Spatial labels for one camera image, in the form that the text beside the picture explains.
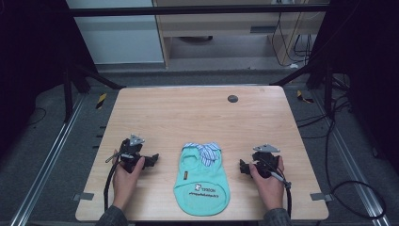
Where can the mint green pet shirt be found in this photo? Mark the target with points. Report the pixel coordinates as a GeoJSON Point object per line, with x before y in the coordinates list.
{"type": "Point", "coordinates": [200, 185]}

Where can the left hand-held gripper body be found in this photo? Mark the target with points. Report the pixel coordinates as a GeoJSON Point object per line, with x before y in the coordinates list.
{"type": "Point", "coordinates": [131, 154]}

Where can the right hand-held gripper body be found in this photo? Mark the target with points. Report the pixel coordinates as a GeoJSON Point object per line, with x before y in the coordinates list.
{"type": "Point", "coordinates": [266, 160]}

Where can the person's left hand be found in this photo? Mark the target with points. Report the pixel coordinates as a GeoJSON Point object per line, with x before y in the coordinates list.
{"type": "Point", "coordinates": [124, 182]}

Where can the black horizontal frame bar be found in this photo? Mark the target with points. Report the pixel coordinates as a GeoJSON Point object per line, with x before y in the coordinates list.
{"type": "Point", "coordinates": [188, 10]}

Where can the white cabinet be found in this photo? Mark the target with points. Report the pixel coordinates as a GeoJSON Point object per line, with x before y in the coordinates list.
{"type": "Point", "coordinates": [119, 40]}

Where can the light wooden desk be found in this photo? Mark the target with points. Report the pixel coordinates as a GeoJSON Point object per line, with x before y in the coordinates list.
{"type": "Point", "coordinates": [219, 23]}

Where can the black metal stand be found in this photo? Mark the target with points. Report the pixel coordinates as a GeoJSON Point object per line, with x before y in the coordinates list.
{"type": "Point", "coordinates": [67, 94]}
{"type": "Point", "coordinates": [328, 91]}

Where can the grey round table grommet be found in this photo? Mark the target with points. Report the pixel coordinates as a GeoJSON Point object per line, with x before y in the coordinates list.
{"type": "Point", "coordinates": [232, 99]}

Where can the yellow black floor tape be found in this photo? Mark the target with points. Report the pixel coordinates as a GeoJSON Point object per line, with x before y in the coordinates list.
{"type": "Point", "coordinates": [101, 101]}
{"type": "Point", "coordinates": [303, 98]}

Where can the person's right hand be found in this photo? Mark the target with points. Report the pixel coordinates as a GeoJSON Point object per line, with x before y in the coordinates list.
{"type": "Point", "coordinates": [270, 188]}

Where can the aluminium floor rail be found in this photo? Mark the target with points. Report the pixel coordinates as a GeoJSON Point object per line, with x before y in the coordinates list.
{"type": "Point", "coordinates": [351, 157]}
{"type": "Point", "coordinates": [47, 160]}

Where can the grey metal table bracket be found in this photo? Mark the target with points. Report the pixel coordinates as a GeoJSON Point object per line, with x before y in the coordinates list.
{"type": "Point", "coordinates": [320, 197]}
{"type": "Point", "coordinates": [83, 196]}

